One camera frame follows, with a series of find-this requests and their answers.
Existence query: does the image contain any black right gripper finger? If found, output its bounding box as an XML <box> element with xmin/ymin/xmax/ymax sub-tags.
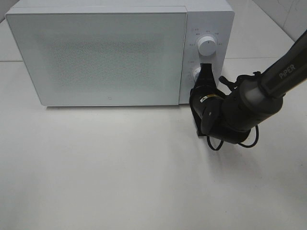
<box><xmin>195</xmin><ymin>63</ymin><xmax>216</xmax><ymax>88</ymax></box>

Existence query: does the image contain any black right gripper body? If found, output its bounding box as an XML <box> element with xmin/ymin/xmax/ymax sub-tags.
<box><xmin>189</xmin><ymin>85</ymin><xmax>227</xmax><ymax>137</ymax></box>

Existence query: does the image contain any white microwave door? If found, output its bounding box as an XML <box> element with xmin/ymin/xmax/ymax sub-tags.
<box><xmin>7</xmin><ymin>13</ymin><xmax>186</xmax><ymax>106</ymax></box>

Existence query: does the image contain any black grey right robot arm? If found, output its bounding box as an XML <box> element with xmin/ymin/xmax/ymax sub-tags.
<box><xmin>189</xmin><ymin>33</ymin><xmax>307</xmax><ymax>148</ymax></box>

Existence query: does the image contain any white microwave oven body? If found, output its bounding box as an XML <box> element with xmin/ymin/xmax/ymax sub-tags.
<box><xmin>5</xmin><ymin>0</ymin><xmax>235</xmax><ymax>105</ymax></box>

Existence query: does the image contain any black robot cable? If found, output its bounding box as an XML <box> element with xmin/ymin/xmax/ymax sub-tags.
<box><xmin>206</xmin><ymin>75</ymin><xmax>260</xmax><ymax>151</ymax></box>

